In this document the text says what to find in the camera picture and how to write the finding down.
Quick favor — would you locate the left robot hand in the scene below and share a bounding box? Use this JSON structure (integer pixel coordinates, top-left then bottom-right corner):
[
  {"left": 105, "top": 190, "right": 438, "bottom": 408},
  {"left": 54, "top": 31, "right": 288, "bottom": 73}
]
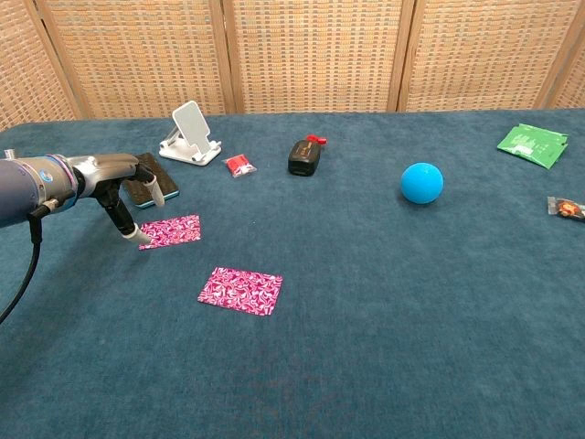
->
[{"left": 68, "top": 153, "right": 165, "bottom": 251}]

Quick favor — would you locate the pink patterned card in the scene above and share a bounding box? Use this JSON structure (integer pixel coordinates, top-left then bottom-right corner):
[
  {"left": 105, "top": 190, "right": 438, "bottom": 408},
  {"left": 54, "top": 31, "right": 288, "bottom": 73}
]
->
[
  {"left": 138, "top": 213, "right": 202, "bottom": 252},
  {"left": 197, "top": 266, "right": 284, "bottom": 318}
]

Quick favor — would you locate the black smartphone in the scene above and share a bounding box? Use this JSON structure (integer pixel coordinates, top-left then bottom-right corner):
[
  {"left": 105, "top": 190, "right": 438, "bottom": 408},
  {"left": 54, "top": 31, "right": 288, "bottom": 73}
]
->
[{"left": 122, "top": 152, "right": 180, "bottom": 210}]

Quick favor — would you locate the white folding phone stand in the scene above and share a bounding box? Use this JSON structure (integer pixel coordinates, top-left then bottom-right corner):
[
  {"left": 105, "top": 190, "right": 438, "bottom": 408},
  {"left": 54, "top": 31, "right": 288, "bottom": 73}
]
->
[{"left": 158, "top": 101, "right": 223, "bottom": 166}]

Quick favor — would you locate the woven bamboo screen panel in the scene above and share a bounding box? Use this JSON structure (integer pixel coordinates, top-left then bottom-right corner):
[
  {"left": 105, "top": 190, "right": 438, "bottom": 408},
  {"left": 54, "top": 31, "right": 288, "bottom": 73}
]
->
[
  {"left": 396, "top": 0, "right": 585, "bottom": 113},
  {"left": 0, "top": 0, "right": 81, "bottom": 134},
  {"left": 222, "top": 0, "right": 416, "bottom": 115},
  {"left": 25, "top": 0, "right": 237, "bottom": 121},
  {"left": 534, "top": 27, "right": 585, "bottom": 111}
]

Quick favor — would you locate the small red packet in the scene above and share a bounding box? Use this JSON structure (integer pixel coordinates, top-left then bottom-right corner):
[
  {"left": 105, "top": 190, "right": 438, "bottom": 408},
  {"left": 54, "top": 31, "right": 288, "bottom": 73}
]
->
[{"left": 221, "top": 154, "right": 258, "bottom": 179}]

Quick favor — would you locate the black bottle with red cap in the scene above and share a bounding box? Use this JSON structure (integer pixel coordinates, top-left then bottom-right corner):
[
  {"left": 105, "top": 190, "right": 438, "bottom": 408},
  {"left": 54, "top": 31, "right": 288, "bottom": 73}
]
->
[{"left": 287, "top": 134, "right": 329, "bottom": 177}]

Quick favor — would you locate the blue ball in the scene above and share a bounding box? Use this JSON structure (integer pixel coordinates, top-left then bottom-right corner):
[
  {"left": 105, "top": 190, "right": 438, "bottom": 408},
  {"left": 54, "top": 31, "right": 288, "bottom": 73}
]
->
[{"left": 400, "top": 161, "right": 445, "bottom": 205}]

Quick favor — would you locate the green foil packet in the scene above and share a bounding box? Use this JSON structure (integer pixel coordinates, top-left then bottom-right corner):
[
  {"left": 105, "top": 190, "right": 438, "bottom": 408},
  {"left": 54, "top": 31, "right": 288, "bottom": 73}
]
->
[{"left": 495, "top": 123, "right": 569, "bottom": 170}]

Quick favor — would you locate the dark wrapped candy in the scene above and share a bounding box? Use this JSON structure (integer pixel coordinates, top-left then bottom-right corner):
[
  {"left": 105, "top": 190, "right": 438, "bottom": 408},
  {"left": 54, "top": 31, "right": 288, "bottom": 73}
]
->
[{"left": 547, "top": 196, "right": 585, "bottom": 221}]

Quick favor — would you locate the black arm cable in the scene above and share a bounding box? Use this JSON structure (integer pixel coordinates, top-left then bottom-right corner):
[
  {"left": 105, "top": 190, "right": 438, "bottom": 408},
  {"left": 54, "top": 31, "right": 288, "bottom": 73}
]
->
[{"left": 0, "top": 198, "right": 60, "bottom": 326}]

